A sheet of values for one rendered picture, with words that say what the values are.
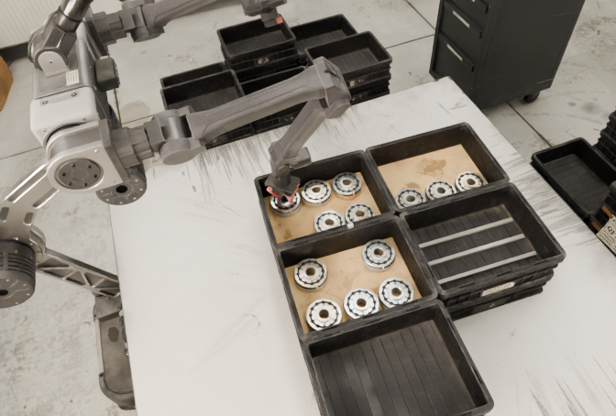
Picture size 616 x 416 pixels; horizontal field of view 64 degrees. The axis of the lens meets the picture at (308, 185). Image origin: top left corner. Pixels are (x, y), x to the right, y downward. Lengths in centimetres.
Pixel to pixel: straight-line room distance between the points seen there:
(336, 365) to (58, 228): 206
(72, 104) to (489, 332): 131
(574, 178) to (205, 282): 184
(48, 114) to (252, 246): 90
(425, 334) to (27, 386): 186
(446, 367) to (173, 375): 80
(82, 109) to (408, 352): 103
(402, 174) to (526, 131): 161
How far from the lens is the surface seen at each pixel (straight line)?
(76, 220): 308
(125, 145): 108
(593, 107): 360
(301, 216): 167
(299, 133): 129
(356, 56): 289
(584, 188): 271
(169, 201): 200
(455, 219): 170
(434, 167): 183
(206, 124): 109
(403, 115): 220
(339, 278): 154
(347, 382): 142
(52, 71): 126
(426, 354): 146
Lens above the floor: 218
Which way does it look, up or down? 50 degrees down
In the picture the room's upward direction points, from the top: 6 degrees counter-clockwise
